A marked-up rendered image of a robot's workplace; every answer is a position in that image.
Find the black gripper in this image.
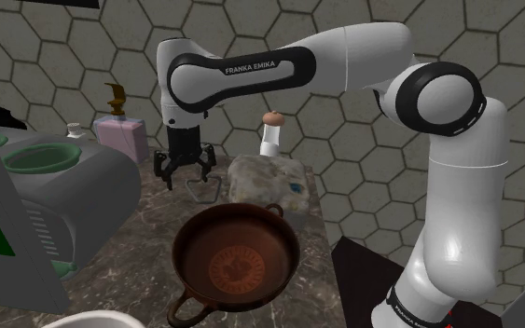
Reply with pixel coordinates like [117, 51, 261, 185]
[153, 124, 218, 191]

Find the pink soap dispenser, gold pump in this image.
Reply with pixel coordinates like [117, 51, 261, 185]
[91, 82, 151, 165]

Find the grey mottled block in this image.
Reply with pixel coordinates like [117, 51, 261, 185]
[227, 154, 311, 229]

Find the white bottle with brown cap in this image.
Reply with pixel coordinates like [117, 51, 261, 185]
[258, 110, 287, 158]

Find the grey appliance with green rims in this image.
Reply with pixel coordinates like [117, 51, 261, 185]
[0, 124, 143, 281]

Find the dark robot stand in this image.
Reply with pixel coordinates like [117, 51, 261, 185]
[331, 235, 504, 328]

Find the grey wire loop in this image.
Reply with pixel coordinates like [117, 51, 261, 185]
[185, 173, 223, 205]

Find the brown two-handled pan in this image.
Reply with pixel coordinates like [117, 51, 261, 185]
[166, 202, 302, 328]

